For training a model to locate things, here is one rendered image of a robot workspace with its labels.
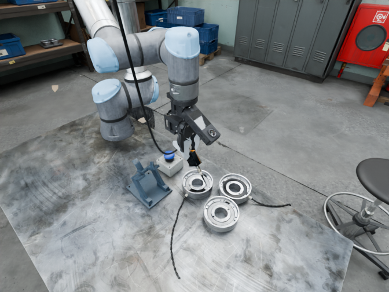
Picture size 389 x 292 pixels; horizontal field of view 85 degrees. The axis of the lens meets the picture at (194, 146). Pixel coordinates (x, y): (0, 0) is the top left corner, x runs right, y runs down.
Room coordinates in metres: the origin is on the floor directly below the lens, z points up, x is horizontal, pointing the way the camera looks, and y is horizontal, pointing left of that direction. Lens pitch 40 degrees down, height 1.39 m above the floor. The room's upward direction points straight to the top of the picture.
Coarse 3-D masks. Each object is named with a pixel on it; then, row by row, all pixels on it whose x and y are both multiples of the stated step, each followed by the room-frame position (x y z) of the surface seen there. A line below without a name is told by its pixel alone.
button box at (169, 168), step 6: (162, 156) 0.58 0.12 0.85; (174, 156) 0.58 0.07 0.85; (156, 162) 0.56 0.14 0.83; (162, 162) 0.55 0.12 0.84; (168, 162) 0.55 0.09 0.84; (174, 162) 0.55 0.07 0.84; (180, 162) 0.56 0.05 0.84; (162, 168) 0.54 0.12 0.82; (168, 168) 0.52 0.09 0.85; (174, 168) 0.53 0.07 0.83; (180, 168) 0.55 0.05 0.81; (168, 174) 0.52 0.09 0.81
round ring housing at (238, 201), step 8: (224, 176) 0.48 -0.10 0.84; (232, 176) 0.49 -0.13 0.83; (240, 176) 0.49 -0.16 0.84; (232, 184) 0.47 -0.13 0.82; (240, 184) 0.46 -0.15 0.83; (248, 184) 0.46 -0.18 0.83; (224, 192) 0.43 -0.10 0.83; (232, 192) 0.43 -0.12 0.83; (240, 192) 0.43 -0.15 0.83; (248, 192) 0.43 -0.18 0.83; (240, 200) 0.39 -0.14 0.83
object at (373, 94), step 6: (384, 60) 2.68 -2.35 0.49; (384, 66) 2.82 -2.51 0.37; (384, 72) 2.47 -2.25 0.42; (378, 78) 2.88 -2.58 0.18; (384, 78) 2.83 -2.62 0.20; (378, 84) 2.82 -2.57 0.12; (384, 84) 2.80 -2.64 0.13; (372, 90) 2.63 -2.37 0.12; (378, 90) 2.63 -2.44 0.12; (372, 96) 2.43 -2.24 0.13; (378, 96) 2.40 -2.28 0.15; (366, 102) 2.45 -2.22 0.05; (372, 102) 2.41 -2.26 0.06
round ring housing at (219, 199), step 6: (210, 198) 0.40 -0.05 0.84; (216, 198) 0.40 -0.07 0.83; (222, 198) 0.40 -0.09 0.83; (228, 198) 0.39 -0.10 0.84; (210, 204) 0.38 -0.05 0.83; (234, 204) 0.38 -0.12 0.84; (204, 210) 0.35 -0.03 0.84; (216, 210) 0.37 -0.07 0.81; (222, 210) 0.37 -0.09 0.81; (228, 210) 0.36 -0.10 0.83; (234, 210) 0.36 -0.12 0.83; (204, 216) 0.33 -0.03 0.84; (228, 216) 0.34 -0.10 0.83; (234, 216) 0.34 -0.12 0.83; (210, 222) 0.31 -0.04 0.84; (234, 222) 0.31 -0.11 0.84; (216, 228) 0.30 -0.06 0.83; (222, 228) 0.30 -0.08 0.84; (228, 228) 0.30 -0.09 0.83
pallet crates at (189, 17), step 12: (168, 12) 4.46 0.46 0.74; (180, 12) 4.33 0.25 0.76; (192, 12) 4.20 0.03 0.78; (204, 12) 4.51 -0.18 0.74; (156, 24) 4.65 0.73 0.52; (168, 24) 4.49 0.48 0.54; (180, 24) 4.35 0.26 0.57; (192, 24) 4.20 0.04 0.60; (204, 24) 4.49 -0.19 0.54; (216, 24) 4.35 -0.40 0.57; (204, 36) 4.05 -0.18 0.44; (216, 36) 4.27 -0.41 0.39; (204, 48) 4.05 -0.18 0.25; (216, 48) 4.30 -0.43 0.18
